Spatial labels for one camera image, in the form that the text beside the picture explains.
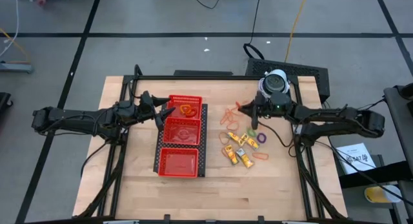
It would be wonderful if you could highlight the black hanging cable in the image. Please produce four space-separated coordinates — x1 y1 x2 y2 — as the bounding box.
242 0 264 60

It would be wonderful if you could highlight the yellow green crayon pack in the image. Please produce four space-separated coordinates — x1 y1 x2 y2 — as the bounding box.
241 133 260 150
236 148 255 168
227 132 246 147

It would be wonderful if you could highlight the yellow white roll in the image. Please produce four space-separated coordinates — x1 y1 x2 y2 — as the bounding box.
364 184 403 204

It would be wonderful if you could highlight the white cylindrical cup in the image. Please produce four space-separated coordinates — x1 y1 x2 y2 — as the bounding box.
261 68 290 96

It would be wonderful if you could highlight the yellow hanging cable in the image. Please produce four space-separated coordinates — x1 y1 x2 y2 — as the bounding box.
283 0 310 63

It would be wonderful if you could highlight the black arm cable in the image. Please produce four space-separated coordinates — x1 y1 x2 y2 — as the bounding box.
257 119 299 158
79 140 112 179

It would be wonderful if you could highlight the black floor cable bundle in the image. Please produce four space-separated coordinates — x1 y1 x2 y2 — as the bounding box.
176 0 227 10

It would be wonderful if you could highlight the black perforated metal shelf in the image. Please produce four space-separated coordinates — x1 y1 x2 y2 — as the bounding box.
153 103 209 179

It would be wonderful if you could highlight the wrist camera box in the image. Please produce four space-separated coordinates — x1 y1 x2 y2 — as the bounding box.
114 100 139 120
270 92 293 117

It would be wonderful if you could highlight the black perforated computer case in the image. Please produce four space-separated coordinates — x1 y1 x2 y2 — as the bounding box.
245 57 330 104

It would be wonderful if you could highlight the black equipment foot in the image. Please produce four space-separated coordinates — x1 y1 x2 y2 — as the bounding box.
0 92 14 118

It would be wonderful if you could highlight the black side cart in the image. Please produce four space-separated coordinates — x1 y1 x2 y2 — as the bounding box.
335 83 413 224

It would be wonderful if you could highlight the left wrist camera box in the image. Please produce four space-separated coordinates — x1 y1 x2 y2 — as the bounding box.
114 100 139 120

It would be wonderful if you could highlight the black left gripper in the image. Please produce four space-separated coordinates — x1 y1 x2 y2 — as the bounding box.
137 90 176 132

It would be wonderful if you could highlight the orange floor cable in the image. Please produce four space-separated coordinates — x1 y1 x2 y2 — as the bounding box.
0 27 32 63

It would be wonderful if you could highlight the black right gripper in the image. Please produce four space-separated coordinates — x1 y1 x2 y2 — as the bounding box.
237 90 272 130

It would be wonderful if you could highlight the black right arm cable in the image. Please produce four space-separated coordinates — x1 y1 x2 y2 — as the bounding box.
257 119 299 158

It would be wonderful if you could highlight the black aluminium rig frame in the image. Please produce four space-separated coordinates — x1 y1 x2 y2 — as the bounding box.
72 64 349 224

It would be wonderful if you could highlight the white floor cable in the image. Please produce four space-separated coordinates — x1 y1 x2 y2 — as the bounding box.
0 0 20 57

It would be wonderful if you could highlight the white paper sheet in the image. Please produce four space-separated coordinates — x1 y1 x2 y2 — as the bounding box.
335 142 377 176

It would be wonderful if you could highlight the grey floor stand base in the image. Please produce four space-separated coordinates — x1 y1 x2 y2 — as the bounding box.
0 61 35 75

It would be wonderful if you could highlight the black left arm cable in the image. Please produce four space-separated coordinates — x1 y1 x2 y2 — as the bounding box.
79 140 112 179

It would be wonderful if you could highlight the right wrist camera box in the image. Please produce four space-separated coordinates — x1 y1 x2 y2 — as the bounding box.
270 92 293 117

